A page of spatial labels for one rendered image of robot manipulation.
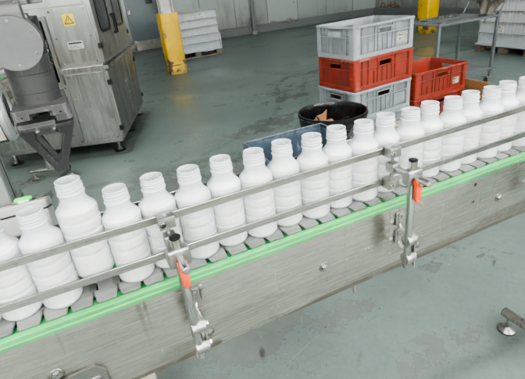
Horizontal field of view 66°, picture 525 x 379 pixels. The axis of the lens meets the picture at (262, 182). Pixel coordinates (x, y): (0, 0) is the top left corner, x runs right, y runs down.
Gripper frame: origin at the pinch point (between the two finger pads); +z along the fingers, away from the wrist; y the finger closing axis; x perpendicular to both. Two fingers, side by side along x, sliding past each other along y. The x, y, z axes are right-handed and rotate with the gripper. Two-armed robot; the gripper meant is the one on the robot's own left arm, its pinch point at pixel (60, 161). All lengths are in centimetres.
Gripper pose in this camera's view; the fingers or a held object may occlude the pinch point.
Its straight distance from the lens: 66.3
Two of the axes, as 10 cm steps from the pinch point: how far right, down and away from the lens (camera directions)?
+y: -4.3, -3.7, 8.3
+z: 0.9, 8.9, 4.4
